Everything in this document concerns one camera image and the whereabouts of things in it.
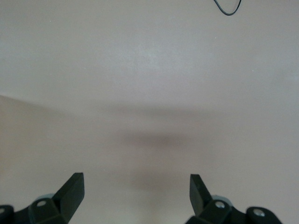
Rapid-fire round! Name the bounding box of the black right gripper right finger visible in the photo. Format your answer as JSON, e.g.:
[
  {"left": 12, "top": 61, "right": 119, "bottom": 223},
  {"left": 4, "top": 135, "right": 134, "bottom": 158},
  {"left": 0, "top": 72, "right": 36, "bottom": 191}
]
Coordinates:
[{"left": 185, "top": 174, "right": 284, "bottom": 224}]

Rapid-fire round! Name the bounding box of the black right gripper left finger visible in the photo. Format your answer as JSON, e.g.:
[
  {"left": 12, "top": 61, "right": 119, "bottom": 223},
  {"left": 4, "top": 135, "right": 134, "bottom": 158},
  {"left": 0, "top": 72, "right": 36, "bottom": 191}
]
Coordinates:
[{"left": 0, "top": 172, "right": 85, "bottom": 224}]

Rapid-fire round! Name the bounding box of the thin black looped cable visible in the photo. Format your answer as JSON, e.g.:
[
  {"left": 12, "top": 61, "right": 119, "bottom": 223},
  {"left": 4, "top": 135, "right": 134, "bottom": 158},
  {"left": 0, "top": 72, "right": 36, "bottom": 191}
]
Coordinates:
[{"left": 213, "top": 0, "right": 242, "bottom": 16}]

